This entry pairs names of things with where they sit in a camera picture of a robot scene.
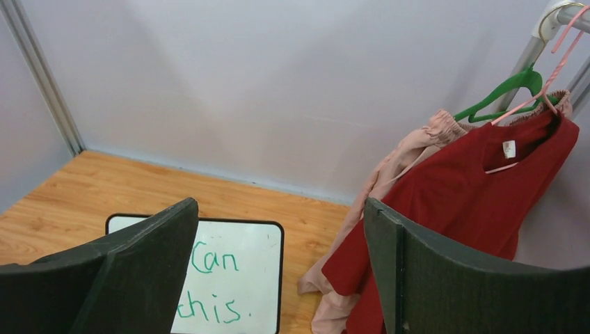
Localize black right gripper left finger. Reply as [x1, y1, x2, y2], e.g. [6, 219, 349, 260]
[1, 198, 198, 333]

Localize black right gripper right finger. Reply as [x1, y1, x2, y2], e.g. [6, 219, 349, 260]
[365, 198, 589, 333]

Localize white whiteboard black frame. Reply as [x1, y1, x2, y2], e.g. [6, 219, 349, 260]
[105, 213, 285, 334]

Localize red shirt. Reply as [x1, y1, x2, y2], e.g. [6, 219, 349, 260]
[323, 111, 589, 333]

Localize pink garment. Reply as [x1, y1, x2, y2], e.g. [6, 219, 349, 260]
[298, 90, 579, 333]

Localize pink clothes hanger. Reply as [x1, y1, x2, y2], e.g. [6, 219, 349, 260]
[484, 4, 590, 175]

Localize green clothes hanger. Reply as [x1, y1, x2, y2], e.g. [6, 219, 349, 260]
[454, 64, 563, 123]

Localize metal clothes rack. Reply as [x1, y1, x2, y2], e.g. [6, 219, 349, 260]
[510, 1, 589, 107]

